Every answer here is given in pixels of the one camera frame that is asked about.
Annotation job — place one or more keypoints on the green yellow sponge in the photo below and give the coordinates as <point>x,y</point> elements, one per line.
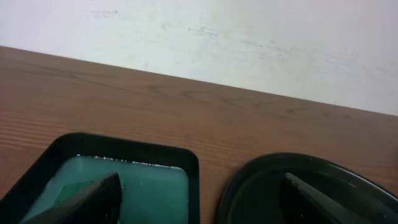
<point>89,202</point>

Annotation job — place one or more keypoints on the round black tray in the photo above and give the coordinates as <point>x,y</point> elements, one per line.
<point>253,195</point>

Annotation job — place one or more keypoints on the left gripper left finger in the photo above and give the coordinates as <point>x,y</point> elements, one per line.
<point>42,206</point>

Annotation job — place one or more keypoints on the rectangular black water tray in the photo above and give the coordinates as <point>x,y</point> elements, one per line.
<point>160,184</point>

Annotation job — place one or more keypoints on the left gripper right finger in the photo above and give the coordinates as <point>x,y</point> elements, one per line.
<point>330,200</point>

